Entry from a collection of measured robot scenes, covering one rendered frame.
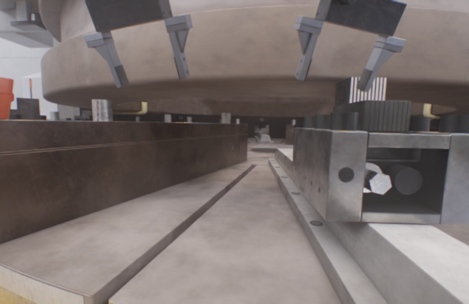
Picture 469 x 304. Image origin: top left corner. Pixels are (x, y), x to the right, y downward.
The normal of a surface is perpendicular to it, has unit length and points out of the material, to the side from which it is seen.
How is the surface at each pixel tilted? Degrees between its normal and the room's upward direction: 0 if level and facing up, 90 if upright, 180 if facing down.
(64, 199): 90
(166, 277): 0
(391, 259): 71
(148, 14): 114
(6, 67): 90
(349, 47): 90
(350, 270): 0
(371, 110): 90
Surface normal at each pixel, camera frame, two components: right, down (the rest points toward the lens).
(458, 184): -0.05, 0.11
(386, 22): 0.07, 0.51
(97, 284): 0.02, -0.99
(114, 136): 0.90, 0.07
